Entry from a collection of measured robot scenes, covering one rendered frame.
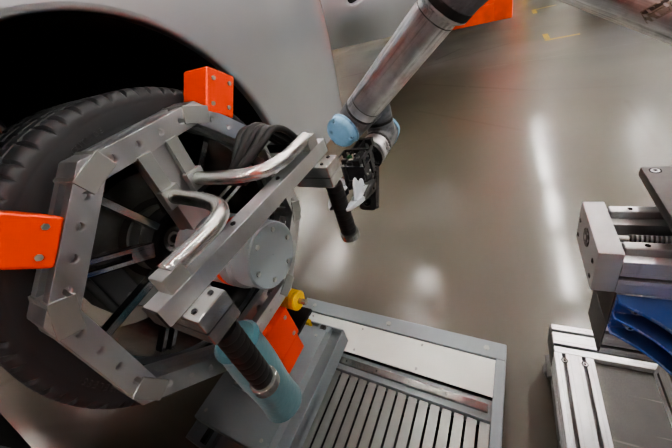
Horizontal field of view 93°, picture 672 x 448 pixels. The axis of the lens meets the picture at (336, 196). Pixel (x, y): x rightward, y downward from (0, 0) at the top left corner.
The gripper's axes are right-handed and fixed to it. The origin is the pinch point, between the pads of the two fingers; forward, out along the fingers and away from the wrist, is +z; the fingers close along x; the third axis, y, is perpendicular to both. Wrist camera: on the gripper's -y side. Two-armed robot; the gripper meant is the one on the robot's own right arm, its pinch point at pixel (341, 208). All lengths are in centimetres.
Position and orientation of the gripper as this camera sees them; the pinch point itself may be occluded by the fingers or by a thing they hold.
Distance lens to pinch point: 69.0
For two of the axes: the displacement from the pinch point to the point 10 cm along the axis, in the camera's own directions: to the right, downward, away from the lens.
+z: -4.1, 5.9, -6.9
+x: 8.7, 0.3, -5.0
